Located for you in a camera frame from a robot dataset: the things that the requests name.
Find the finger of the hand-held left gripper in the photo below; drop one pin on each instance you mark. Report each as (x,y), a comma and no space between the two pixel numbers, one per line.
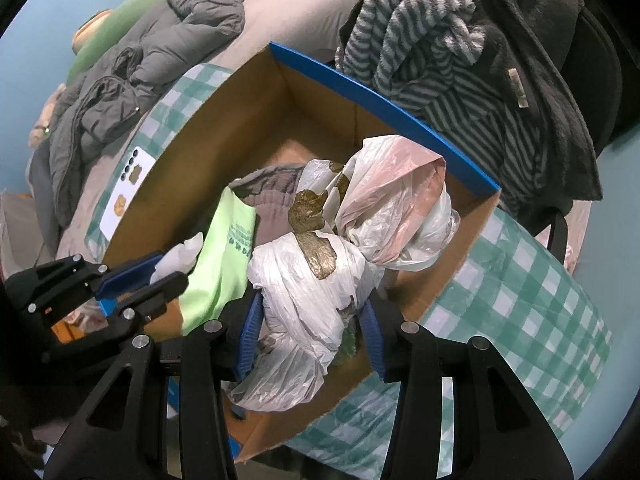
(160,287)
(125,275)

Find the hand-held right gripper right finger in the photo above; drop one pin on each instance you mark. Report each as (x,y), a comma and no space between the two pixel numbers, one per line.
(372,340)

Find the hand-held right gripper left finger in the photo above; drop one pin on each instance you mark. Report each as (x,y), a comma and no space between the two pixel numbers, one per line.
(247,340)

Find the green sparkly pouch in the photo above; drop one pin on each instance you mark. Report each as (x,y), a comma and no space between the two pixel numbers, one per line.
(348,350)

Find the light grey sock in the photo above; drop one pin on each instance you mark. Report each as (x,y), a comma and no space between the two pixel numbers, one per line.
(182,255)

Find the light green cloth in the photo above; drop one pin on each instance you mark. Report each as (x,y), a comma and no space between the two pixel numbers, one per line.
(220,260)

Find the white plastic bag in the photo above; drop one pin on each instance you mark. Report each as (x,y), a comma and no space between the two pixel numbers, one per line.
(300,285)

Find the blue-edged cardboard box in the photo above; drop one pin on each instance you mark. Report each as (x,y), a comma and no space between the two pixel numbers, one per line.
(210,125)

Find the white phone case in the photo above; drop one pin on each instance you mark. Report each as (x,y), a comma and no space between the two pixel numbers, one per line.
(130,185)

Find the grey folded towel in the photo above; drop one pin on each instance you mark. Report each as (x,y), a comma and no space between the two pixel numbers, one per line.
(270,215)

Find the green checked tablecloth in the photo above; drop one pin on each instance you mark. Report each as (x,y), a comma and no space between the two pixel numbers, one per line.
(525,300)

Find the grey puffer jacket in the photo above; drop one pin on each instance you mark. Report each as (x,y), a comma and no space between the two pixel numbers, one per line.
(165,45)

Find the green plush cushion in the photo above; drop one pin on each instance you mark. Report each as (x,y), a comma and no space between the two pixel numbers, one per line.
(115,25)

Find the dark grey fleece robe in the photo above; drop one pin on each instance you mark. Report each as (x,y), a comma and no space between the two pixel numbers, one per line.
(550,85)

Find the grey striped fleece garment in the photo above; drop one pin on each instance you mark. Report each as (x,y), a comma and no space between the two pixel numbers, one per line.
(415,20)

